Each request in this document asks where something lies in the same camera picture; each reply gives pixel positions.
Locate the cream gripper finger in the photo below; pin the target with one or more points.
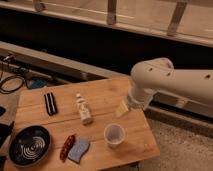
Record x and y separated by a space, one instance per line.
122 109

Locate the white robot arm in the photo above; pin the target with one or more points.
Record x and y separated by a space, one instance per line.
193 88

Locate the wooden board table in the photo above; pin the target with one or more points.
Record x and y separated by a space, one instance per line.
102 97

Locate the small white bottle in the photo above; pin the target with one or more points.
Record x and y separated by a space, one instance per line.
83 109

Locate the blue sponge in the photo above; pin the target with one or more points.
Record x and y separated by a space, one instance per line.
80 147

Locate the blue box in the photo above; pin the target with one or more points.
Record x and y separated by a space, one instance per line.
39 83

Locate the black patterned plate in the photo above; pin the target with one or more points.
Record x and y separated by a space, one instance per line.
29 146

